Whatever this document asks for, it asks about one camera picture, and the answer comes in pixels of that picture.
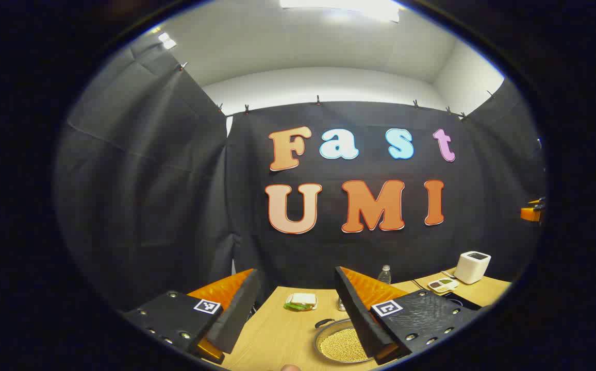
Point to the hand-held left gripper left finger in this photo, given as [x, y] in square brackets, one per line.
[238, 314]

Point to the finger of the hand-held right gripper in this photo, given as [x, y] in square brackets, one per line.
[530, 214]

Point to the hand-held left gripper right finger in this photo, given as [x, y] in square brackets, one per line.
[354, 314]

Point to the pile of yellow soybeans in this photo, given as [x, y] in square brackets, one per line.
[342, 345]

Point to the black induction cooktop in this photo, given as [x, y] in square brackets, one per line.
[463, 300]

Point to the small white plate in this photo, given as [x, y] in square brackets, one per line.
[316, 304]

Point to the clear plastic water bottle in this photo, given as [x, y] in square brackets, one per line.
[384, 277]

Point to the white box appliance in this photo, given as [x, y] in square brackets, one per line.
[470, 270]

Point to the white divided grain tray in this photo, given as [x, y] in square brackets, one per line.
[443, 285]

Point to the black backdrop cloth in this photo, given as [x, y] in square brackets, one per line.
[174, 206]

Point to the ceiling light panel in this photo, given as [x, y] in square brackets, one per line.
[339, 6]

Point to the small ceiling light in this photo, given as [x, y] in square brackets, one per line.
[166, 40]

